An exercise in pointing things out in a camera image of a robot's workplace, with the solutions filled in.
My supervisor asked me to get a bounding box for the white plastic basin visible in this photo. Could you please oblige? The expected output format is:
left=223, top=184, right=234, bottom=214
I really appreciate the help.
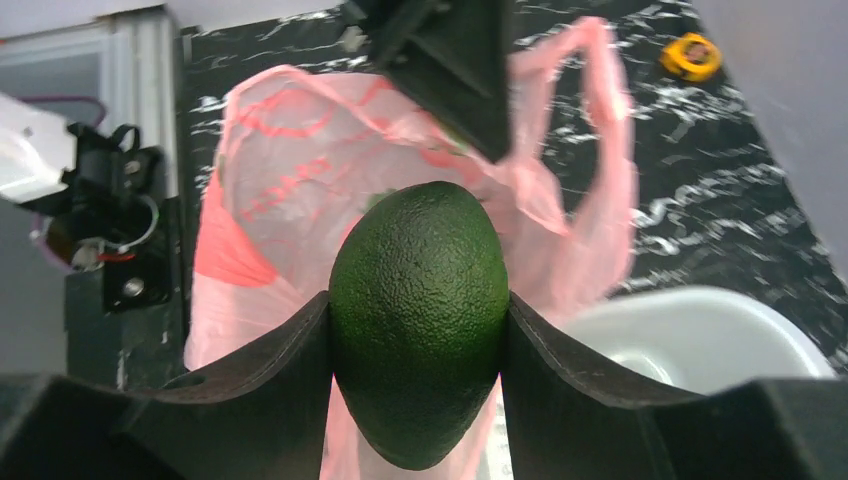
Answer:
left=564, top=286, right=836, bottom=394

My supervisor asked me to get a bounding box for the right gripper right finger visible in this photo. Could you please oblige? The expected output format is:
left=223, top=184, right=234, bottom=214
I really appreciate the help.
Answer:
left=501, top=296, right=847, bottom=479

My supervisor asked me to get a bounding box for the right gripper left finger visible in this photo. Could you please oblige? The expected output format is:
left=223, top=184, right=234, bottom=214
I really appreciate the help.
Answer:
left=1, top=293, right=332, bottom=479

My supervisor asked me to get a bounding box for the black marble mat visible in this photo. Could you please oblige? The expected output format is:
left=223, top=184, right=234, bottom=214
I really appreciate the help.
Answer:
left=177, top=1, right=847, bottom=374

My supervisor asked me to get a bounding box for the orange tape measure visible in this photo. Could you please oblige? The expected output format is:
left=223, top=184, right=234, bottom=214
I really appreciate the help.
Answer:
left=659, top=32, right=723, bottom=83

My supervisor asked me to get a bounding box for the fake green avocado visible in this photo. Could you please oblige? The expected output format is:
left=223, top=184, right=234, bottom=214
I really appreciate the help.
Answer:
left=329, top=181, right=510, bottom=471

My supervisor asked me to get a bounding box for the pink plastic bag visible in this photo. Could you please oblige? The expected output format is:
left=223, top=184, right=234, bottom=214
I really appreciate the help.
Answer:
left=184, top=15, right=640, bottom=480

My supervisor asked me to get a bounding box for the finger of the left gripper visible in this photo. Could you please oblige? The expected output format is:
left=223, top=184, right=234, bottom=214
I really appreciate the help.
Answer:
left=341, top=0, right=514, bottom=163

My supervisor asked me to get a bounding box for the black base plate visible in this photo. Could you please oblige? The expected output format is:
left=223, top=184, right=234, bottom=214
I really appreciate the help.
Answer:
left=64, top=199, right=187, bottom=390

